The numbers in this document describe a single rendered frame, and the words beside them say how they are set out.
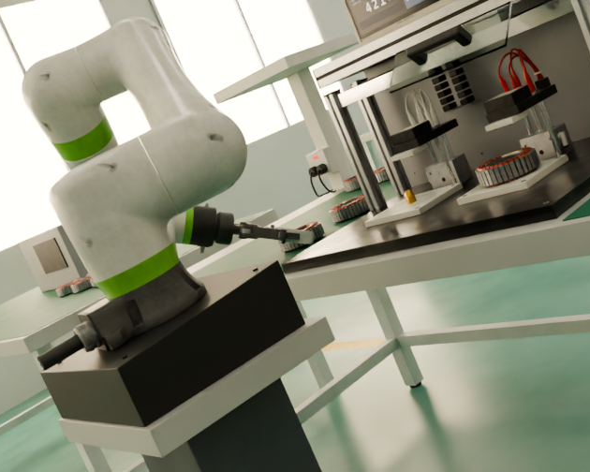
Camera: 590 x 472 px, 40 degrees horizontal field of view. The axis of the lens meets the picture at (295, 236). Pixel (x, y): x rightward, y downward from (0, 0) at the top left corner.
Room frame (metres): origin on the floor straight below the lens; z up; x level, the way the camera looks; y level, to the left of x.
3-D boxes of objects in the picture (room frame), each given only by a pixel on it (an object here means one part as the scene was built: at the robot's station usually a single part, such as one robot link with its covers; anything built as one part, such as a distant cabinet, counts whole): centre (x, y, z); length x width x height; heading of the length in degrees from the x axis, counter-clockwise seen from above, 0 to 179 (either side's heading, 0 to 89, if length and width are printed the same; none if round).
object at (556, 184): (1.55, -0.34, 0.76); 0.64 x 0.47 x 0.02; 40
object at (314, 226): (1.92, -0.01, 0.77); 0.11 x 0.11 x 0.04
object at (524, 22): (1.61, -0.40, 1.03); 0.62 x 0.01 x 0.03; 40
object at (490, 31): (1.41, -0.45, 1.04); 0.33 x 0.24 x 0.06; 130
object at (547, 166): (1.45, -0.40, 0.78); 0.15 x 0.15 x 0.01; 40
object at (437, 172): (1.73, -0.36, 0.80); 0.08 x 0.05 x 0.06; 40
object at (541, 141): (1.54, -0.51, 0.80); 0.08 x 0.05 x 0.06; 40
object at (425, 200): (1.64, -0.25, 0.78); 0.15 x 0.15 x 0.01; 40
